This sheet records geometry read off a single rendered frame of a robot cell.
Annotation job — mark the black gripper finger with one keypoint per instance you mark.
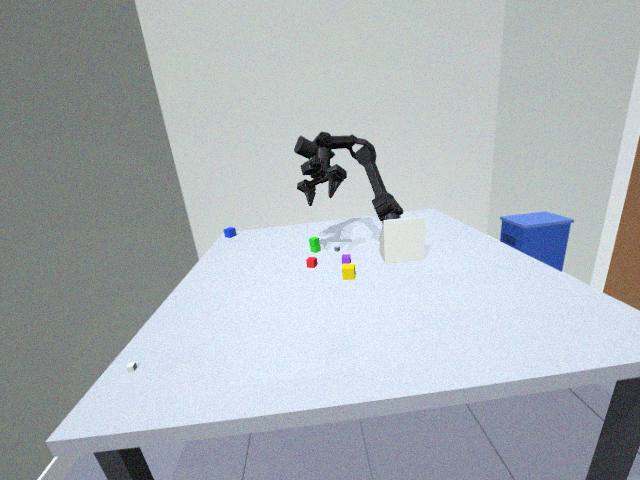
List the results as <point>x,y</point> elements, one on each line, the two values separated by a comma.
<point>334,182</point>
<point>310,194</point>

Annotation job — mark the yellow block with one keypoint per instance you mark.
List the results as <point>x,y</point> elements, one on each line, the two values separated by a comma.
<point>348,272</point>

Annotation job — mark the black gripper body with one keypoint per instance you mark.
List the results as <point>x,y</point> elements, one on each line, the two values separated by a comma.
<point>320,177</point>

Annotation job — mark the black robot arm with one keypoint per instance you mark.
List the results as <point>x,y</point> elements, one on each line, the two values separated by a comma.
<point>386,206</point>

